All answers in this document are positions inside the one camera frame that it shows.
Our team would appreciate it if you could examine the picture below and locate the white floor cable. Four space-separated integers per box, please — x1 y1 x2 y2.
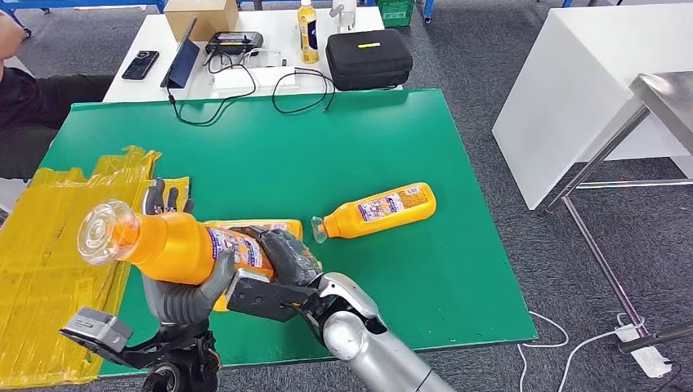
516 310 648 392

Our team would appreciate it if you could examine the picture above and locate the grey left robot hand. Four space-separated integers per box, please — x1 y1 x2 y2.
141 178 237 312

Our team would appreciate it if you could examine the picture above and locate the tablet in dark folio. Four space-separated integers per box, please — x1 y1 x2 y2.
159 17 201 89

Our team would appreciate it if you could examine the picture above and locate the black smartphone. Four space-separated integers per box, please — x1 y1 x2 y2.
121 50 161 81

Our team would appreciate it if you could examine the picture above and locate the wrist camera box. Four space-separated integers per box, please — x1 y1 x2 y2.
59 306 135 354
226 269 320 324

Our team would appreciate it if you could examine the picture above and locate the yellow plastic-wrapped flat sheet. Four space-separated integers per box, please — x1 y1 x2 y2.
0 145 191 390

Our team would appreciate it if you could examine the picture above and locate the flat white box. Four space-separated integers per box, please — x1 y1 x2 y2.
212 66 299 93

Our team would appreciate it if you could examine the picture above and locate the black zip case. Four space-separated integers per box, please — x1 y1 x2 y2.
325 28 414 92

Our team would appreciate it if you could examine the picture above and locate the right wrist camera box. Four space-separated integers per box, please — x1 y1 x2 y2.
226 269 320 324

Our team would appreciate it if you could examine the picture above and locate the stainless steel table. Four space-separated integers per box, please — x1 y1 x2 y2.
543 70 693 355

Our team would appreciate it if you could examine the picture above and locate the brown cardboard box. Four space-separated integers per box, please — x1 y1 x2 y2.
163 0 239 42

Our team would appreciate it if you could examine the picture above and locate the white desk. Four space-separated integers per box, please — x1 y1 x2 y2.
491 2 693 211

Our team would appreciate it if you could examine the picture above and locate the person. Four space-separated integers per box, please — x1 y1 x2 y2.
0 11 118 182

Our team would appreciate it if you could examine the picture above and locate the white power strip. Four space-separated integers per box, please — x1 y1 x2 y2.
614 323 673 379

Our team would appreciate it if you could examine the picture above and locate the looped black cable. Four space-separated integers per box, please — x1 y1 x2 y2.
270 67 337 116

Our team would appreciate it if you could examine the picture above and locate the green plastic crate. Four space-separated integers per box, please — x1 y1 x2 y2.
376 0 416 28

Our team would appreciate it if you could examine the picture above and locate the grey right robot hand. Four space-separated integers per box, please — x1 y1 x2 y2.
232 227 324 288

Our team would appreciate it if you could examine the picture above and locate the black handheld controller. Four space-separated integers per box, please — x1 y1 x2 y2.
204 30 265 56

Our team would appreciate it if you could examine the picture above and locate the long black cable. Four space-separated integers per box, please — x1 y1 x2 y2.
164 51 258 127

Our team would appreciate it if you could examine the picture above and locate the clear plastic hand cover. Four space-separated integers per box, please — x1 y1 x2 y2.
270 232 323 285

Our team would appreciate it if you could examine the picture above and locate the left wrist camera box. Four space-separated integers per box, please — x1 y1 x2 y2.
59 306 135 354

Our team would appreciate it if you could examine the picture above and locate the yellow drink bottle white cap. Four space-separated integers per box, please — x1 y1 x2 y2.
296 0 320 65

